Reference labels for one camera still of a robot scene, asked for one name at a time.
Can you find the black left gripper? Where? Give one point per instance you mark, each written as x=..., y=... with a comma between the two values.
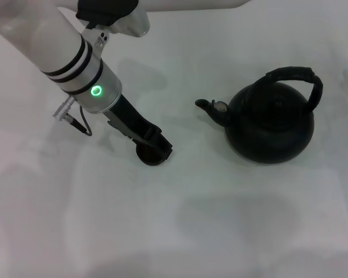
x=127, y=118

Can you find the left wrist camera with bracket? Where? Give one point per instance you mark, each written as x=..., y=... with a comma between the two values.
x=116, y=17

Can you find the small dark round teacup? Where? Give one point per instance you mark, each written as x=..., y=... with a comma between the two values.
x=150, y=157

